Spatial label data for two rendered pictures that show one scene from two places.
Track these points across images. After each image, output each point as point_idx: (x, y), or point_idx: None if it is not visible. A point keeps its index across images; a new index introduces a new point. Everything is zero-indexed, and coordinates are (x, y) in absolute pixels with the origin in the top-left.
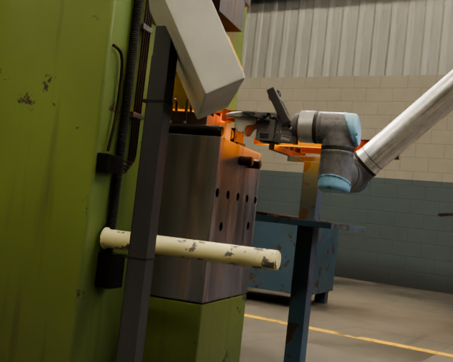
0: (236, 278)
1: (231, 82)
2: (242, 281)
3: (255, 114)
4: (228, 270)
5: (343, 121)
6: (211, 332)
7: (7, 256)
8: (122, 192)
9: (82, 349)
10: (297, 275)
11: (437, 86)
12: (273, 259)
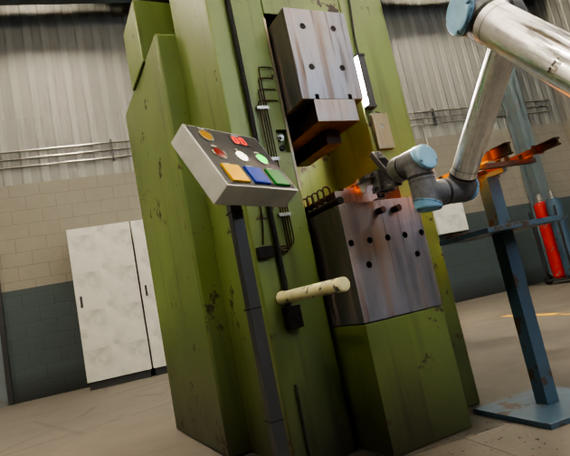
0: (415, 296)
1: (222, 192)
2: (429, 297)
3: (365, 176)
4: (397, 293)
5: (409, 155)
6: (391, 342)
7: (246, 323)
8: (292, 265)
9: (289, 371)
10: (505, 276)
11: (475, 89)
12: (337, 284)
